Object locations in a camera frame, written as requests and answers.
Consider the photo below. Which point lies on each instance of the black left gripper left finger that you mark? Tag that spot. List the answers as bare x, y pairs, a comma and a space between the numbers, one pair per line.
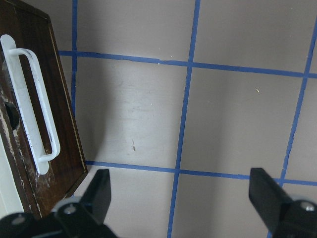
92, 206

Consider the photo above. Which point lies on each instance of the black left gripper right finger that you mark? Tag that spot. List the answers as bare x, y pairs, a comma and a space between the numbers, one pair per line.
269, 200

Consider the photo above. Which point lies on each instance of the white drawer handle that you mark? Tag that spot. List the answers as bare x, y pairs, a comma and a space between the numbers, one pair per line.
12, 54

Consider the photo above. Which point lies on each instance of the dark wooden drawer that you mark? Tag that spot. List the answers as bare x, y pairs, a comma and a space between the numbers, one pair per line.
32, 29

